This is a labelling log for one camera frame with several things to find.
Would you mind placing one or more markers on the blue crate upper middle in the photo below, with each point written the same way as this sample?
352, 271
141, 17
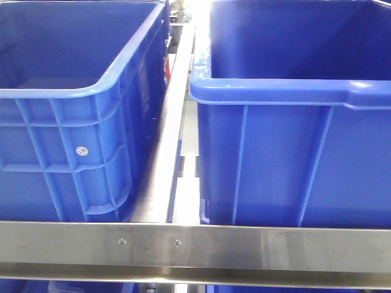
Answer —
294, 113

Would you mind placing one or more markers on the blue crate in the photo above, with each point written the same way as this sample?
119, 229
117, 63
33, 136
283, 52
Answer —
294, 113
82, 89

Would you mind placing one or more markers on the blue crate upper left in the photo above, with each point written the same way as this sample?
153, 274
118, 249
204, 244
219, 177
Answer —
82, 89

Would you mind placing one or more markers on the steel shelf divider rail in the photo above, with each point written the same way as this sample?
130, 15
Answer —
155, 198

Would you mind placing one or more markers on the stainless steel shelf rail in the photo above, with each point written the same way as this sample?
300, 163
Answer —
201, 254

